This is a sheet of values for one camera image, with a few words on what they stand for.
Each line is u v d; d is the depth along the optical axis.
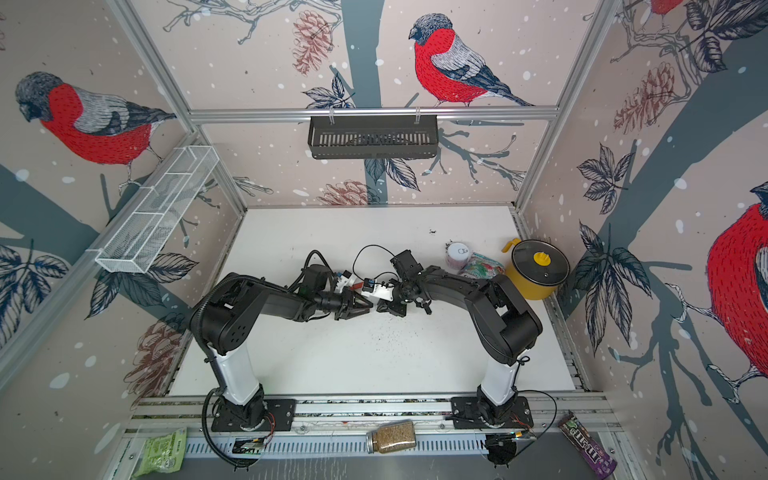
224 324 0.50
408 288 0.70
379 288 0.80
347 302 0.82
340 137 1.07
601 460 0.67
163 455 0.68
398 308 0.80
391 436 0.67
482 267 0.98
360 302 0.88
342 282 0.90
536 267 0.93
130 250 0.70
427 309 0.92
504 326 0.48
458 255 1.00
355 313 0.86
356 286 0.93
